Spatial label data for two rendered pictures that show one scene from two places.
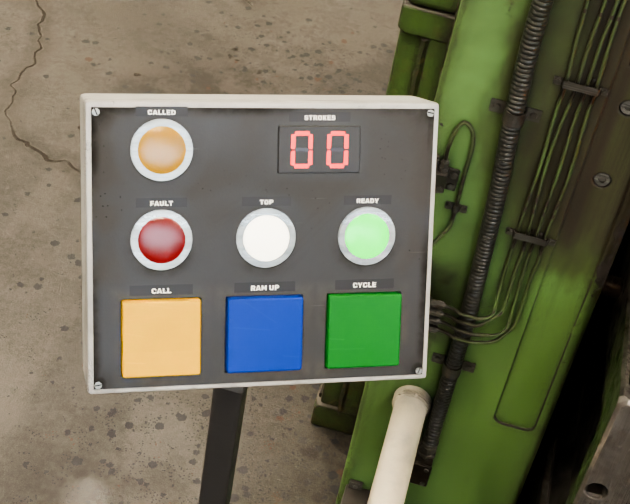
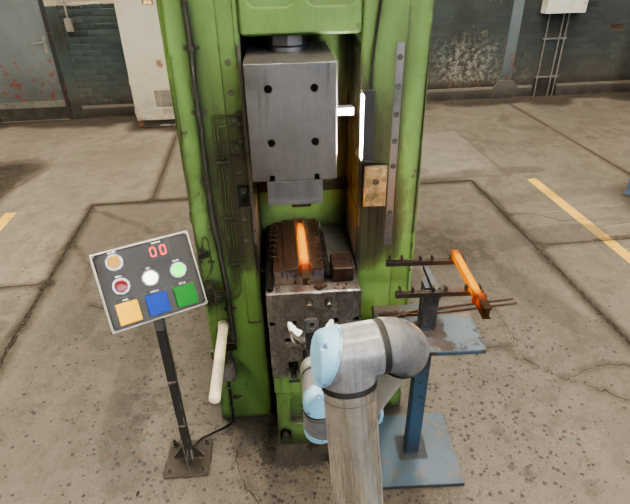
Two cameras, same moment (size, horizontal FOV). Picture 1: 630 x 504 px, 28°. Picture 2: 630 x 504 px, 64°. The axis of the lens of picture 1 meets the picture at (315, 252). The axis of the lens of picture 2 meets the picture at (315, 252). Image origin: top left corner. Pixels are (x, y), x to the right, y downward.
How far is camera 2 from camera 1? 0.72 m
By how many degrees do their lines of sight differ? 13
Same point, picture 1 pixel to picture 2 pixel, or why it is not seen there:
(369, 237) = (179, 269)
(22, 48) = (83, 277)
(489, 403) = (245, 317)
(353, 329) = (182, 295)
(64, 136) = not seen: hidden behind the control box
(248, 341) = (154, 306)
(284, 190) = (151, 263)
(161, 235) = (120, 284)
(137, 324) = (121, 310)
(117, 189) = (104, 276)
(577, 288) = (253, 274)
